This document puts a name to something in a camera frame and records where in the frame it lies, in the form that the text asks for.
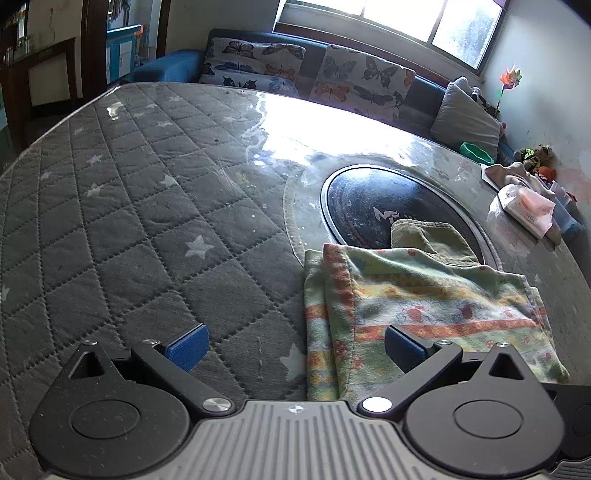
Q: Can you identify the blue cabinet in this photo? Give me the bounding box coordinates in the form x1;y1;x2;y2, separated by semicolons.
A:
106;25;144;84

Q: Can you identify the brown plush toy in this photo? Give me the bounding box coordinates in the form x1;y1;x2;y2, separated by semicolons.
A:
515;145;554;171

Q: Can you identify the white grey soft bundle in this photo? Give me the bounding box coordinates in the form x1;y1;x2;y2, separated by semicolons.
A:
452;76;499;109

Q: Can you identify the colourful pinwheel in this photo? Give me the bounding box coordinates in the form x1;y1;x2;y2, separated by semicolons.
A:
494;67;522;116

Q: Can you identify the green plastic bowl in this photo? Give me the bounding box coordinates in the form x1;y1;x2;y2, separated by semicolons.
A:
459;142;495;165

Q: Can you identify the grey quilted star table cover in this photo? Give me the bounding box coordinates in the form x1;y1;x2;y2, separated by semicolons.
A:
0;80;591;480

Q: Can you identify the window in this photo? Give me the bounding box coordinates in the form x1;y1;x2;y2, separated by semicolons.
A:
274;0;509;70

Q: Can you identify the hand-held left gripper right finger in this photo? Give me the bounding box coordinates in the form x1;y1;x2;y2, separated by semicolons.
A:
357;324;536;416

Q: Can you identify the grey cushion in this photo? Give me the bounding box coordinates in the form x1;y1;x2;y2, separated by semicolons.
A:
430;82;502;160

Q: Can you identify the butterfly print cushion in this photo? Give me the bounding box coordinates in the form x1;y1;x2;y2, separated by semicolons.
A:
198;69;301;99
204;37;306;75
308;44;416;123

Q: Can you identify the dark wooden chair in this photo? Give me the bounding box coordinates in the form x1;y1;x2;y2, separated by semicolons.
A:
0;37;79;153

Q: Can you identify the blue sofa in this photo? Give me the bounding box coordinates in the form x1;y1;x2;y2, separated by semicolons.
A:
117;28;513;162

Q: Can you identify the dark wooden door frame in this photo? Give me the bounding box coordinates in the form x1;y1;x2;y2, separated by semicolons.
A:
81;0;171;100

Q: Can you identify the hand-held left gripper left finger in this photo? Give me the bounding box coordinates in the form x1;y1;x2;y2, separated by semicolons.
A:
69;323;234;415

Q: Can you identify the beige cloth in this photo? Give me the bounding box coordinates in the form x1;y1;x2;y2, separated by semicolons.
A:
484;161;550;192

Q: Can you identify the colourful striped children's shirt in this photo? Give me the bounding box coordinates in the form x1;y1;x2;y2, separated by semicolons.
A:
302;219;571;402

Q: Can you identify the round black table heater plate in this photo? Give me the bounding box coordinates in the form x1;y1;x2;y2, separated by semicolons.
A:
320;164;504;273

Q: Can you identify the white pink tissue pack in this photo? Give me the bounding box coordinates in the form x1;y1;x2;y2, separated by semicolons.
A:
496;185;556;240

